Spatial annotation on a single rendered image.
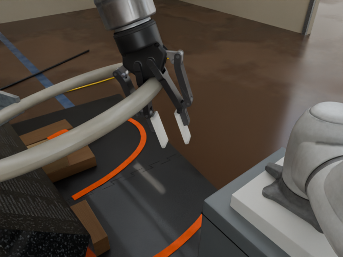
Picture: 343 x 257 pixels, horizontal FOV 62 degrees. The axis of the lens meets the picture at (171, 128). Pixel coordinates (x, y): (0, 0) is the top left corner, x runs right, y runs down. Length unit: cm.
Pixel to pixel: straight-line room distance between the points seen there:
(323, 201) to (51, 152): 48
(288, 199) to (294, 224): 6
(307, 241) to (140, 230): 115
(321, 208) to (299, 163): 12
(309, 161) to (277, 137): 187
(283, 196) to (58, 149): 59
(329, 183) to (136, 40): 43
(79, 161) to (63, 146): 170
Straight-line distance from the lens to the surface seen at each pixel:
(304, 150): 69
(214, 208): 86
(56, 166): 207
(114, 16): 47
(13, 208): 104
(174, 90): 52
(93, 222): 170
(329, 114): 69
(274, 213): 81
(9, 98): 87
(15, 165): 44
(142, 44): 48
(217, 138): 242
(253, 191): 85
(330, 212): 61
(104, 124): 42
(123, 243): 173
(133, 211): 185
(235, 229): 83
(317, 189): 65
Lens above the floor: 146
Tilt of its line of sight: 36 degrees down
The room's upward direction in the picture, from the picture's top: straight up
